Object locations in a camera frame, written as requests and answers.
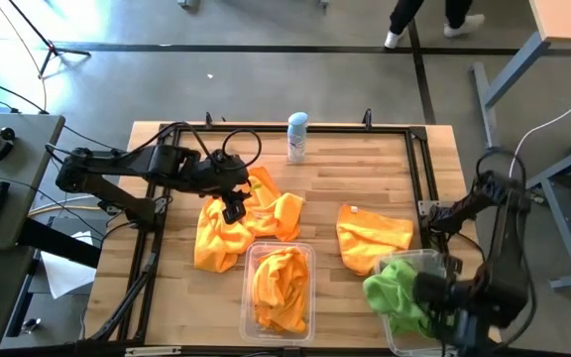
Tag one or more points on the green microfiber towel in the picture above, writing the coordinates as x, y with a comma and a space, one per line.
409, 327
389, 292

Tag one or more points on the black tripod stand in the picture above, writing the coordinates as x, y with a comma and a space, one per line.
51, 47

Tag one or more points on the white blue spray bottle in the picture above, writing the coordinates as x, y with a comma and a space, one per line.
297, 141

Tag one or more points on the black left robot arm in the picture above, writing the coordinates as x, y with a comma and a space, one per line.
127, 166

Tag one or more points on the clear plastic bin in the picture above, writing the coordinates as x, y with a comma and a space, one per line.
248, 253
404, 347

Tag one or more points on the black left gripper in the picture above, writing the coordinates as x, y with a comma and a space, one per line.
221, 176

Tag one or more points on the dark metal desk leg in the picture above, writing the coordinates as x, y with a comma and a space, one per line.
20, 307

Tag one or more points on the grey metal table frame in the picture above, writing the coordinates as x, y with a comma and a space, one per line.
570, 238

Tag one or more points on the black frame clip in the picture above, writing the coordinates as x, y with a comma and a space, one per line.
367, 119
208, 120

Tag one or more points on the black aluminium table frame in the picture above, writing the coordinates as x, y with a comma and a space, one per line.
340, 129

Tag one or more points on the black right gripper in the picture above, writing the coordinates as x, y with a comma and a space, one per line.
441, 302

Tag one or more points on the small black object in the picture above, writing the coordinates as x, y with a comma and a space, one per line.
30, 325

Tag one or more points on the white label strip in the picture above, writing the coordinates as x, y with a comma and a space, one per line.
151, 350

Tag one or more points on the white shoe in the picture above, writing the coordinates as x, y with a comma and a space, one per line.
464, 27
393, 39

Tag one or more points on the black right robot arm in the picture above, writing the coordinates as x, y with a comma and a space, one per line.
511, 248

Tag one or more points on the white paper sheet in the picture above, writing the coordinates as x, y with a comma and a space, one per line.
62, 275

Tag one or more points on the orange microfiber towel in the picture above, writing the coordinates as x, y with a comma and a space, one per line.
216, 243
280, 277
275, 322
372, 233

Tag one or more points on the grey desk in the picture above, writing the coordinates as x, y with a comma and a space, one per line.
23, 149

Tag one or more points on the black metal beam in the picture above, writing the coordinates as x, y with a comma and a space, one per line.
62, 245

